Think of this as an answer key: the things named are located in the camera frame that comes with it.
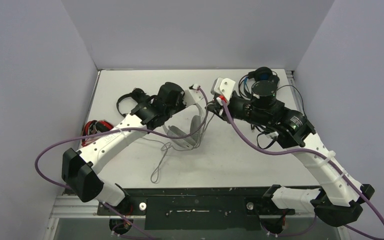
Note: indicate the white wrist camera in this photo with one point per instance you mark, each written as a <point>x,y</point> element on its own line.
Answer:
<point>192,95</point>
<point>223,87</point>

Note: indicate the red black headphones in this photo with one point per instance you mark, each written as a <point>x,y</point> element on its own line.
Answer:
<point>94,127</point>

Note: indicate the small black headphones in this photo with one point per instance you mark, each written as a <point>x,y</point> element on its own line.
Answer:
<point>132,99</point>

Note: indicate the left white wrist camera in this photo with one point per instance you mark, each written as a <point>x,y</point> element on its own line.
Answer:
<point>192,95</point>

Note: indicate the white grey headphones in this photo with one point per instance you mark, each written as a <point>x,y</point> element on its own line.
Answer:
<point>188,140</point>

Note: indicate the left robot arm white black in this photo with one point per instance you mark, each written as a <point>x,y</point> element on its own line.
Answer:
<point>80,168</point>

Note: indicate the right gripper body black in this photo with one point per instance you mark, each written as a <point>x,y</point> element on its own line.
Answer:
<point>216,106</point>

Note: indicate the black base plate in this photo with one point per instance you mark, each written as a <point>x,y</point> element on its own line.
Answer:
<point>215,208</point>

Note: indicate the black blue headphones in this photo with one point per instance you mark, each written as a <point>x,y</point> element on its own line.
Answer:
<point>260,74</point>

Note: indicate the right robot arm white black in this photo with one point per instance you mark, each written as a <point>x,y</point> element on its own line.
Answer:
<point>338,199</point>

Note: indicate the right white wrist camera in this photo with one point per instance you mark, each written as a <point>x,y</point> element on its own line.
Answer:
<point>223,87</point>

